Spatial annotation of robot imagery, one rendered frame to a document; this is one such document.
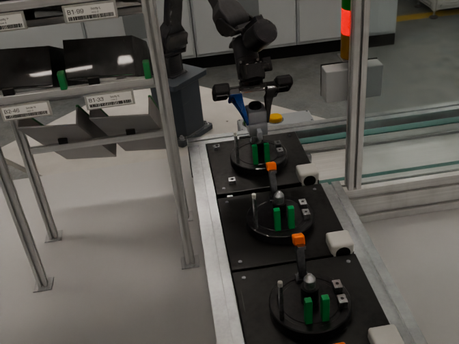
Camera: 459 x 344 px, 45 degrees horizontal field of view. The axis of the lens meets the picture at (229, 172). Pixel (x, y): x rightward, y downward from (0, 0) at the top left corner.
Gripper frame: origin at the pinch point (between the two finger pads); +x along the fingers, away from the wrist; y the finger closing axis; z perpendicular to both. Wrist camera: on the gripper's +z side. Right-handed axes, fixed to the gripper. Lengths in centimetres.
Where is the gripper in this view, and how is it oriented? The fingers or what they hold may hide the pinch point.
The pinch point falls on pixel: (255, 109)
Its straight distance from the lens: 131.0
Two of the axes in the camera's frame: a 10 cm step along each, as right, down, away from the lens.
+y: 9.9, -1.5, 0.9
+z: 0.6, -1.5, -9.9
